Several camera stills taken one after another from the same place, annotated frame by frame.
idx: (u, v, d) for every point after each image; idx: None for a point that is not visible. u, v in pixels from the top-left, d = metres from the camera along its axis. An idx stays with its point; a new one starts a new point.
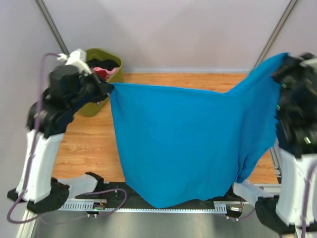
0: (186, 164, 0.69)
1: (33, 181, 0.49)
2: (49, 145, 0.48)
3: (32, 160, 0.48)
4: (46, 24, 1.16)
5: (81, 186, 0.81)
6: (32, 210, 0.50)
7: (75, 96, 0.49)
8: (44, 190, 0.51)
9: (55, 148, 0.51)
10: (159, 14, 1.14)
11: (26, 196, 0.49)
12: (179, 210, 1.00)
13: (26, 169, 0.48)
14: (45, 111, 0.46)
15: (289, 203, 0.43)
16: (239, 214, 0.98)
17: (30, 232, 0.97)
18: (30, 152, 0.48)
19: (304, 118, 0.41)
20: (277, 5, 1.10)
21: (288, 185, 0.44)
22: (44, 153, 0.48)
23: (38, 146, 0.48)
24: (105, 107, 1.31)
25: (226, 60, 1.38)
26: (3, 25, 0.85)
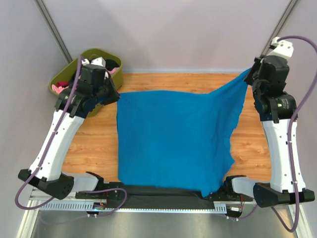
0: (179, 144, 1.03)
1: (50, 158, 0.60)
2: (70, 127, 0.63)
3: (54, 136, 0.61)
4: (46, 24, 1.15)
5: (82, 182, 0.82)
6: (44, 188, 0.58)
7: (97, 90, 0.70)
8: (58, 169, 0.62)
9: (72, 134, 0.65)
10: (160, 15, 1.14)
11: (38, 175, 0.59)
12: (179, 210, 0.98)
13: (47, 146, 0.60)
14: (75, 97, 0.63)
15: (279, 171, 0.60)
16: (239, 214, 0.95)
17: (30, 232, 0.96)
18: (54, 129, 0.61)
19: (272, 94, 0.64)
20: (278, 6, 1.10)
21: (274, 156, 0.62)
22: (65, 134, 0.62)
23: (64, 123, 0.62)
24: (105, 106, 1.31)
25: (226, 60, 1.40)
26: (3, 25, 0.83)
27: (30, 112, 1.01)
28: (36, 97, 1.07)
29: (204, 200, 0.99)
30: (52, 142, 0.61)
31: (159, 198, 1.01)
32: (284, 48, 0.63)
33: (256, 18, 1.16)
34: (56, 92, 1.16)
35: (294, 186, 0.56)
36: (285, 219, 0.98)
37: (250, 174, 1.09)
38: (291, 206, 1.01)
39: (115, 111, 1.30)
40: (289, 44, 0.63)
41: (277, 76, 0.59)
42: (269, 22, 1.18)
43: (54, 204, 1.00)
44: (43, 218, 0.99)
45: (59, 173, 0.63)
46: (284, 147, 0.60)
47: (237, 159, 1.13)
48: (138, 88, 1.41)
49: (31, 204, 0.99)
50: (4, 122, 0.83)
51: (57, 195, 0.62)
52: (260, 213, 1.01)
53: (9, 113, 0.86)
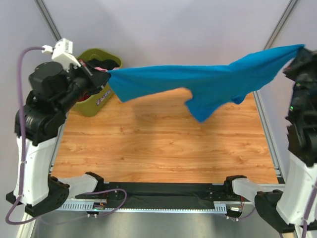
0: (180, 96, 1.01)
1: (28, 186, 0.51)
2: (38, 154, 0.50)
3: (25, 166, 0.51)
4: (46, 23, 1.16)
5: (80, 187, 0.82)
6: (31, 213, 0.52)
7: (63, 95, 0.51)
8: (41, 193, 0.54)
9: (47, 154, 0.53)
10: (159, 14, 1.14)
11: (23, 201, 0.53)
12: (179, 210, 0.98)
13: (20, 176, 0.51)
14: (31, 118, 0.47)
15: (292, 206, 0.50)
16: (239, 215, 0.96)
17: (30, 232, 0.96)
18: (21, 159, 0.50)
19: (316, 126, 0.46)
20: (278, 5, 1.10)
21: (292, 187, 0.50)
22: (35, 161, 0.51)
23: (28, 152, 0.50)
24: (105, 106, 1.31)
25: (226, 60, 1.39)
26: (4, 25, 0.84)
27: None
28: None
29: (204, 200, 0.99)
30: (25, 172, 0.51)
31: (158, 198, 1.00)
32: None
33: (255, 18, 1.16)
34: None
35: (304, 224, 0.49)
36: None
37: (250, 174, 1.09)
38: None
39: (115, 111, 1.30)
40: None
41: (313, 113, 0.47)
42: (269, 21, 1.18)
43: None
44: (43, 217, 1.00)
45: (46, 192, 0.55)
46: (307, 189, 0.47)
47: (237, 159, 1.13)
48: None
49: None
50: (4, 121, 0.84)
51: (52, 208, 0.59)
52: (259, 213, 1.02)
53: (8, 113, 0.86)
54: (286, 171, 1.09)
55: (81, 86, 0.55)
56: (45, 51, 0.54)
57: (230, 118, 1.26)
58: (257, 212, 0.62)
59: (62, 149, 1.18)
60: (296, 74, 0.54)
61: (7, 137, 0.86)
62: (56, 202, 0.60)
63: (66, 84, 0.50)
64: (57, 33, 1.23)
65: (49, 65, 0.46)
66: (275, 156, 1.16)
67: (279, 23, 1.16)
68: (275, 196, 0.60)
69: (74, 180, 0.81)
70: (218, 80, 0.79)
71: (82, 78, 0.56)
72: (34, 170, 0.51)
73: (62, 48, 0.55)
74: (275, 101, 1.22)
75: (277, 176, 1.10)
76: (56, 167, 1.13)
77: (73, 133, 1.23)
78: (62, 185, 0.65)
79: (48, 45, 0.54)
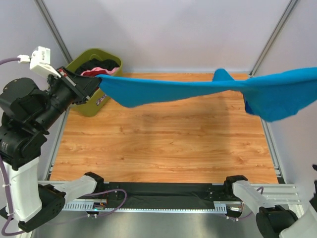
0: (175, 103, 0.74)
1: (17, 206, 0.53)
2: (21, 177, 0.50)
3: (10, 188, 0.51)
4: (45, 21, 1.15)
5: (79, 191, 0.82)
6: (25, 229, 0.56)
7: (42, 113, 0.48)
8: (33, 208, 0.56)
9: (31, 174, 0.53)
10: (159, 14, 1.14)
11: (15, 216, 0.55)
12: (179, 210, 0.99)
13: (8, 197, 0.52)
14: (7, 142, 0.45)
15: None
16: (239, 214, 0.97)
17: (30, 233, 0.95)
18: (5, 183, 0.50)
19: None
20: (279, 5, 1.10)
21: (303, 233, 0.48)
22: (19, 184, 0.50)
23: (10, 177, 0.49)
24: (105, 106, 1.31)
25: (226, 60, 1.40)
26: (3, 26, 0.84)
27: None
28: None
29: (204, 201, 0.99)
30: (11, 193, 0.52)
31: (159, 198, 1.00)
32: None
33: (256, 18, 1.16)
34: None
35: None
36: None
37: (250, 174, 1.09)
38: (292, 206, 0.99)
39: (115, 111, 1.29)
40: None
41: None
42: (270, 22, 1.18)
43: None
44: None
45: (38, 206, 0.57)
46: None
47: (237, 159, 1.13)
48: None
49: None
50: None
51: (47, 218, 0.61)
52: None
53: None
54: (286, 171, 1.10)
55: (63, 99, 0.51)
56: (21, 61, 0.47)
57: (230, 118, 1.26)
58: (259, 228, 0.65)
59: (62, 149, 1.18)
60: None
61: None
62: (52, 212, 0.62)
63: (40, 101, 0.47)
64: (57, 33, 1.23)
65: (24, 86, 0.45)
66: (275, 156, 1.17)
67: (280, 23, 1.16)
68: (277, 215, 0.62)
69: (71, 185, 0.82)
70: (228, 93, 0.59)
71: (64, 89, 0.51)
72: (19, 192, 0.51)
73: (37, 58, 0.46)
74: None
75: (277, 176, 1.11)
76: (56, 167, 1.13)
77: (73, 133, 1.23)
78: (58, 193, 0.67)
79: (24, 55, 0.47)
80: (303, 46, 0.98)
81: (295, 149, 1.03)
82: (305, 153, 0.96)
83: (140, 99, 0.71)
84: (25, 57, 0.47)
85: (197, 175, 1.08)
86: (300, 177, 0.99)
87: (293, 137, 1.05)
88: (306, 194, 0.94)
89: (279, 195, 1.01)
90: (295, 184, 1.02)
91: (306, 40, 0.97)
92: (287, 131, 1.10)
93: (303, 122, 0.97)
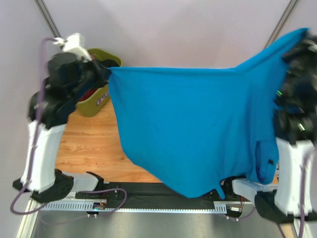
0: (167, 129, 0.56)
1: (37, 171, 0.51)
2: (50, 138, 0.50)
3: (34, 151, 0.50)
4: (45, 23, 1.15)
5: (82, 183, 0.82)
6: (37, 200, 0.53)
7: (76, 85, 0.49)
8: (49, 179, 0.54)
9: (56, 142, 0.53)
10: (159, 14, 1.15)
11: (31, 186, 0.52)
12: (178, 210, 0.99)
13: (29, 160, 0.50)
14: (46, 102, 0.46)
15: (286, 193, 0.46)
16: (239, 214, 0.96)
17: (30, 232, 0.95)
18: (32, 144, 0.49)
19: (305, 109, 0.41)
20: (277, 5, 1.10)
21: (284, 177, 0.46)
22: (46, 146, 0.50)
23: (40, 137, 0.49)
24: (105, 107, 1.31)
25: (225, 61, 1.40)
26: (3, 23, 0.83)
27: None
28: None
29: (204, 200, 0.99)
30: (34, 158, 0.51)
31: (158, 198, 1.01)
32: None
33: (256, 17, 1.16)
34: None
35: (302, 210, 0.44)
36: None
37: None
38: None
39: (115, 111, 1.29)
40: None
41: (301, 90, 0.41)
42: (269, 22, 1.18)
43: (54, 204, 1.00)
44: (43, 217, 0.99)
45: (52, 180, 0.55)
46: (297, 180, 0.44)
47: None
48: None
49: None
50: (5, 121, 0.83)
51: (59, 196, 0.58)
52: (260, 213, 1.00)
53: (8, 112, 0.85)
54: None
55: (89, 80, 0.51)
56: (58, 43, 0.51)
57: None
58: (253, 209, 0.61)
59: (62, 149, 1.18)
60: (291, 61, 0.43)
61: (10, 137, 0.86)
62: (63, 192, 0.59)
63: (76, 74, 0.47)
64: (58, 33, 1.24)
65: (67, 54, 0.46)
66: None
67: (279, 23, 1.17)
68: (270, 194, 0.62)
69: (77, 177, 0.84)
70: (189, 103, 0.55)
71: (90, 72, 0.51)
72: (43, 154, 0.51)
73: (73, 42, 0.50)
74: None
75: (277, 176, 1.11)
76: (56, 167, 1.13)
77: (74, 133, 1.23)
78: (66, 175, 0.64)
79: (60, 38, 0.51)
80: None
81: None
82: None
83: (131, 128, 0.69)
84: (62, 40, 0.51)
85: None
86: None
87: None
88: None
89: None
90: None
91: None
92: None
93: None
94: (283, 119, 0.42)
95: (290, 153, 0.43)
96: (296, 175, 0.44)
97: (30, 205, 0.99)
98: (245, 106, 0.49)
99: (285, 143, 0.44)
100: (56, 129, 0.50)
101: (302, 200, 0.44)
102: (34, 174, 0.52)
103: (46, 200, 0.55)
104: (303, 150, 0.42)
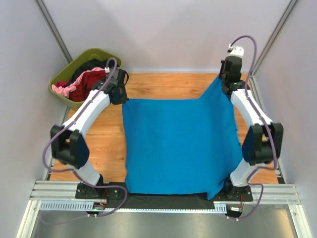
0: (175, 136, 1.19)
1: (83, 118, 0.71)
2: (100, 102, 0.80)
3: (89, 104, 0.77)
4: (46, 25, 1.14)
5: (86, 172, 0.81)
6: (73, 139, 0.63)
7: (120, 87, 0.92)
8: (85, 132, 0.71)
9: (98, 110, 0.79)
10: (159, 15, 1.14)
11: (72, 127, 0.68)
12: (179, 210, 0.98)
13: (81, 109, 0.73)
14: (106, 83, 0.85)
15: (249, 115, 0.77)
16: (239, 214, 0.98)
17: (30, 232, 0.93)
18: (91, 99, 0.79)
19: (234, 75, 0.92)
20: (279, 5, 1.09)
21: (249, 110, 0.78)
22: (97, 104, 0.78)
23: (99, 97, 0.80)
24: (105, 107, 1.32)
25: None
26: (3, 25, 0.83)
27: (29, 112, 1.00)
28: (36, 97, 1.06)
29: (203, 200, 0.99)
30: (88, 106, 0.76)
31: (159, 198, 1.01)
32: (236, 52, 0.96)
33: (256, 17, 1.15)
34: (56, 92, 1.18)
35: (262, 118, 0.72)
36: (285, 219, 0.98)
37: None
38: (292, 206, 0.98)
39: (115, 111, 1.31)
40: (239, 48, 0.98)
41: (234, 68, 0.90)
42: (269, 22, 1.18)
43: (54, 203, 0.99)
44: (43, 217, 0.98)
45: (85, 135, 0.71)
46: (248, 105, 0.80)
47: None
48: (138, 88, 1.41)
49: (31, 204, 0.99)
50: (6, 122, 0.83)
51: (79, 157, 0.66)
52: (260, 213, 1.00)
53: (9, 113, 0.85)
54: (286, 171, 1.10)
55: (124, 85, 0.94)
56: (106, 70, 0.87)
57: None
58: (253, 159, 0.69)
59: None
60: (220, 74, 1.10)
61: (10, 138, 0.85)
62: (80, 157, 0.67)
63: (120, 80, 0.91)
64: (57, 33, 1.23)
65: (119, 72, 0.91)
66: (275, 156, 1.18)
67: (279, 22, 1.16)
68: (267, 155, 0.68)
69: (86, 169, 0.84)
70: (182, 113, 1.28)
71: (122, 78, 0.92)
72: (92, 108, 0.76)
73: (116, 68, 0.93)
74: (274, 101, 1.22)
75: (277, 176, 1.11)
76: (56, 167, 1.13)
77: None
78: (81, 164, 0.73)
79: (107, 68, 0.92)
80: (303, 46, 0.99)
81: (294, 148, 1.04)
82: (305, 152, 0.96)
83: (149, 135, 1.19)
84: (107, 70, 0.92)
85: None
86: (300, 177, 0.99)
87: (292, 136, 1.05)
88: (306, 193, 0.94)
89: (279, 195, 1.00)
90: (295, 184, 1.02)
91: (305, 40, 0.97)
92: (287, 131, 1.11)
93: (302, 122, 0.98)
94: (225, 86, 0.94)
95: (235, 98, 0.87)
96: (245, 102, 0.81)
97: (30, 205, 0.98)
98: (207, 115, 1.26)
99: (236, 96, 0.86)
100: (106, 100, 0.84)
101: (257, 113, 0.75)
102: (78, 120, 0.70)
103: (76, 145, 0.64)
104: (240, 94, 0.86)
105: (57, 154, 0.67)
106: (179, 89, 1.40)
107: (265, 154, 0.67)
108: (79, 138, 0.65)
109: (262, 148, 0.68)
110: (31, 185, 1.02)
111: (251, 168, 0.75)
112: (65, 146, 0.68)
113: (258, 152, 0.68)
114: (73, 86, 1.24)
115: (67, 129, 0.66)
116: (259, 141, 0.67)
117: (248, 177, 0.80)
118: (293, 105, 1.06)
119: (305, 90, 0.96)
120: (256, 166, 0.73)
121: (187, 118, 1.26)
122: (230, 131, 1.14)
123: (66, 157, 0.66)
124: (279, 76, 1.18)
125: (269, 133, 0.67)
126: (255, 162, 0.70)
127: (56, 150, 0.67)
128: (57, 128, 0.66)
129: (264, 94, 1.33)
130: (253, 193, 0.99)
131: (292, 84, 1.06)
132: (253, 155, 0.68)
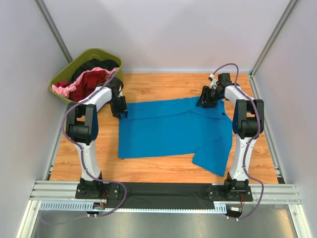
0: (168, 126, 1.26)
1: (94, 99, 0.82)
2: (104, 94, 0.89)
3: (97, 92, 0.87)
4: (46, 24, 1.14)
5: (91, 159, 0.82)
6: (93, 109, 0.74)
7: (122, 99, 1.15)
8: None
9: (102, 100, 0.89)
10: (158, 15, 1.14)
11: (86, 102, 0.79)
12: (179, 210, 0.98)
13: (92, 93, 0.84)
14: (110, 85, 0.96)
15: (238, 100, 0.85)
16: (238, 214, 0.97)
17: (30, 232, 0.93)
18: (98, 89, 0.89)
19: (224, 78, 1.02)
20: (279, 5, 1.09)
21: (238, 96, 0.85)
22: (103, 94, 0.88)
23: (105, 89, 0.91)
24: (105, 106, 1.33)
25: (225, 60, 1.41)
26: (4, 26, 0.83)
27: (29, 111, 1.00)
28: (36, 95, 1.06)
29: (203, 200, 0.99)
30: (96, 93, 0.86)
31: (158, 198, 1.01)
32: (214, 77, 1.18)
33: (256, 18, 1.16)
34: (56, 92, 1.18)
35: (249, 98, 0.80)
36: (284, 219, 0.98)
37: (251, 173, 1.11)
38: (292, 206, 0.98)
39: None
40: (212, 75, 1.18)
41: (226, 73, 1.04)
42: (270, 21, 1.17)
43: (54, 203, 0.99)
44: (43, 217, 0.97)
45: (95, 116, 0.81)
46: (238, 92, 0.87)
47: None
48: (138, 88, 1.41)
49: (31, 204, 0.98)
50: (6, 122, 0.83)
51: (92, 127, 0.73)
52: (260, 213, 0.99)
53: (9, 113, 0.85)
54: (286, 171, 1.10)
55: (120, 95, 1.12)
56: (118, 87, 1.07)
57: (230, 118, 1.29)
58: (240, 129, 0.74)
59: (62, 149, 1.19)
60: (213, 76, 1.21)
61: (10, 138, 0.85)
62: (93, 129, 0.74)
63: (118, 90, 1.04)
64: (57, 32, 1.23)
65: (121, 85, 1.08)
66: (275, 156, 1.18)
67: (279, 22, 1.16)
68: (251, 124, 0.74)
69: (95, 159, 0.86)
70: (177, 103, 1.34)
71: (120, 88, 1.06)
72: (101, 95, 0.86)
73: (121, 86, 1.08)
74: (274, 102, 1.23)
75: (277, 176, 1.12)
76: (56, 167, 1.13)
77: None
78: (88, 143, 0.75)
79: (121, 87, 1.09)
80: (303, 47, 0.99)
81: (294, 148, 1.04)
82: (304, 152, 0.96)
83: (144, 127, 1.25)
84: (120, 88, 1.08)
85: (197, 175, 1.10)
86: (300, 177, 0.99)
87: (293, 136, 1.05)
88: (306, 194, 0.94)
89: (279, 195, 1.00)
90: (295, 184, 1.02)
91: (305, 40, 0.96)
92: (287, 131, 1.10)
93: (302, 123, 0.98)
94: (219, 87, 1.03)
95: (227, 91, 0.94)
96: (235, 91, 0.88)
97: (30, 205, 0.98)
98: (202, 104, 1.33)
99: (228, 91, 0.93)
100: (109, 94, 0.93)
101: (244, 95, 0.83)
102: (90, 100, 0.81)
103: (92, 112, 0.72)
104: (230, 87, 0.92)
105: (72, 128, 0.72)
106: (179, 89, 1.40)
107: (251, 126, 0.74)
108: (95, 109, 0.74)
109: (249, 120, 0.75)
110: (31, 185, 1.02)
111: (242, 145, 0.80)
112: (79, 122, 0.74)
113: (244, 123, 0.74)
114: (73, 86, 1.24)
115: (81, 105, 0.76)
116: (244, 113, 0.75)
117: (243, 159, 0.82)
118: (293, 104, 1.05)
119: (305, 90, 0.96)
120: (247, 141, 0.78)
121: (182, 107, 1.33)
122: (224, 123, 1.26)
123: (80, 129, 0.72)
124: (279, 76, 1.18)
125: (253, 105, 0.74)
126: (243, 134, 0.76)
127: (71, 125, 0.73)
128: (74, 104, 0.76)
129: (265, 94, 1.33)
130: (253, 193, 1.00)
131: (292, 84, 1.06)
132: (241, 127, 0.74)
